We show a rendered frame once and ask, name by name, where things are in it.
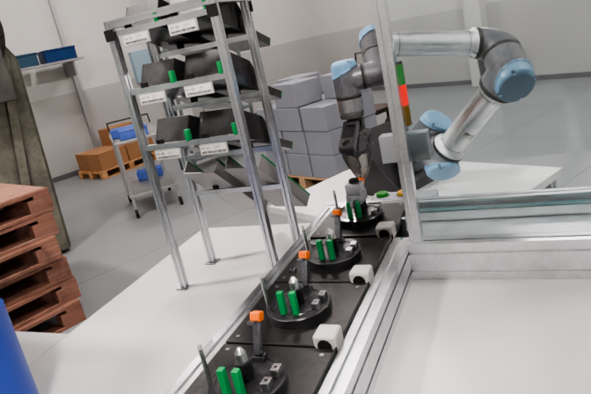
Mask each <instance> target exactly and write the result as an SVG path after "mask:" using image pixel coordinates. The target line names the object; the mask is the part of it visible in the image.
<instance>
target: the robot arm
mask: <svg viewBox="0 0 591 394"><path fill-rule="evenodd" d="M359 42H360V43H359V44H360V48H361V53H362V57H363V61H364V63H361V64H357V63H356V61H355V59H346V60H342V61H337V62H334V63H333V64H332V66H331V71H332V81H333V86H334V90H335V95H336V99H337V104H336V106H337V107H338V109H339V113H340V119H341V120H347V121H344V122H343V127H342V131H341V136H340V141H339V153H340V154H342V157H343V159H344V161H345V163H346V164H347V166H348V168H349V169H350V170H351V172H352V173H353V175H354V176H355V177H356V178H364V181H365V179H366V178H367V176H368V171H369V167H370V161H371V158H372V149H371V147H370V145H371V146H372V145H373V137H372V132H371V128H365V123H364V119H363V115H364V111H363V109H364V105H363V100H362V95H361V90H366V89H370V88H375V87H379V86H384V81H383V71H382V65H381V60H380V55H379V49H378V44H377V38H376V28H375V25H368V26H365V27H363V28H362V29H361V31H360V33H359ZM370 135H371V138H370ZM369 140H370V141H369ZM371 140H372V141H371ZM355 152H360V153H362V152H363V153H362V155H360V156H359V162H360V163H361V174H360V168H359V162H358V158H357V156H355V155H354V153H355Z"/></svg>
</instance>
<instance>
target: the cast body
mask: <svg viewBox="0 0 591 394"><path fill-rule="evenodd" d="M345 190H346V195H347V196H346V199H347V202H349V203H350V208H354V207H355V202H356V201H359V202H360V204H362V203H363V202H364V201H365V200H366V199H367V198H368V196H367V190H366V188H364V184H363V180H359V179H358V178H351V179H349V180H348V182H347V183H346V184H345Z"/></svg>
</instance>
